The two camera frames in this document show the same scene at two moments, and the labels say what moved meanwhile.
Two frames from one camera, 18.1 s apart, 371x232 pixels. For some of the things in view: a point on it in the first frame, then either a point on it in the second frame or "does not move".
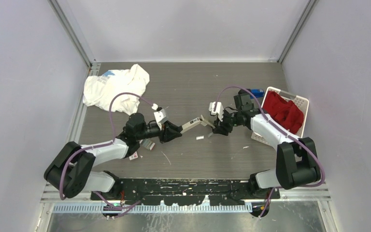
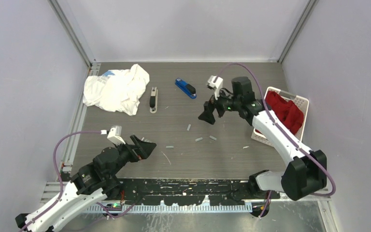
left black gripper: [167, 132] -> [143, 149]
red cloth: [286, 113] does not move
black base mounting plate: [177, 192] does not move
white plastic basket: [301, 103] does not move
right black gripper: [222, 127] -> [209, 106]
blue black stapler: [257, 93] -> [188, 89]
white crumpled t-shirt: [100, 89] does not move
